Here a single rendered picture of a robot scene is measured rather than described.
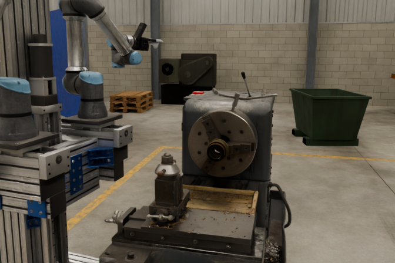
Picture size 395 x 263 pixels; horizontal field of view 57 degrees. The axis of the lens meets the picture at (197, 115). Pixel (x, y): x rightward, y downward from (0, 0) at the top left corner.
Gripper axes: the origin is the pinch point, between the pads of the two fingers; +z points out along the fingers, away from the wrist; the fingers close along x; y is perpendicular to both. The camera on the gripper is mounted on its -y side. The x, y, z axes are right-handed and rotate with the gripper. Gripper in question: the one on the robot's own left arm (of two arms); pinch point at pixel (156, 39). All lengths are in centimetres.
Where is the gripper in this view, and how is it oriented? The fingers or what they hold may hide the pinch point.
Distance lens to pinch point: 239.8
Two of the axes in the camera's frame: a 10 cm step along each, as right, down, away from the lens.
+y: -1.1, 9.7, 2.4
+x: 7.4, 2.4, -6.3
